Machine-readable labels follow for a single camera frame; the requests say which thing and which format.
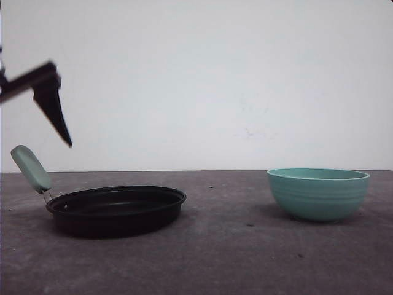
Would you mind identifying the teal ceramic bowl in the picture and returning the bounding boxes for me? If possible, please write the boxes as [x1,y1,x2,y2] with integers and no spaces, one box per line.
[267,168,370,222]

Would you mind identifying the black frying pan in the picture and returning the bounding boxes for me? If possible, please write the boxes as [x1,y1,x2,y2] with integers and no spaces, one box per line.
[10,145,187,238]

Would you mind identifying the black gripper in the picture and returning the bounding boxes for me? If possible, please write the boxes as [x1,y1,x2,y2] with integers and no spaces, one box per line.
[1,56,72,147]

